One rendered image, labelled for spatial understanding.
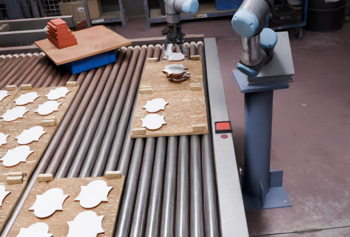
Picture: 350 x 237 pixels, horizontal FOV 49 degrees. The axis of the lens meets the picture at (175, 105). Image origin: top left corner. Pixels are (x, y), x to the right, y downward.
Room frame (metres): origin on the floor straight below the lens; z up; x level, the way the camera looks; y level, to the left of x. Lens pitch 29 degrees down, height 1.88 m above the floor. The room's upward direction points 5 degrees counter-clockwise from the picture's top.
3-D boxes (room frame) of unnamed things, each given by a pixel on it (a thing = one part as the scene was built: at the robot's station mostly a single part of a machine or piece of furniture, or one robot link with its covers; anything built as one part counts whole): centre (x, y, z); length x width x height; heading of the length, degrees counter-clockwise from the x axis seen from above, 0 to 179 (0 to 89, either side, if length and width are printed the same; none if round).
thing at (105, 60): (2.44, 0.56, 0.97); 0.31 x 0.31 x 0.10; 30
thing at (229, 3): (6.22, -1.05, 0.32); 0.50 x 0.41 x 0.37; 87
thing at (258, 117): (2.05, -0.51, 0.44); 0.38 x 0.38 x 0.87; 1
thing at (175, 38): (1.96, -0.04, 1.22); 0.09 x 0.08 x 0.12; 28
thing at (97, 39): (2.50, 0.58, 1.03); 0.50 x 0.50 x 0.02; 30
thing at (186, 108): (1.65, 0.02, 0.93); 0.41 x 0.35 x 0.02; 176
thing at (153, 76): (2.07, 0.00, 0.93); 0.41 x 0.35 x 0.02; 175
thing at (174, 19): (1.97, -0.04, 1.30); 0.08 x 0.08 x 0.05
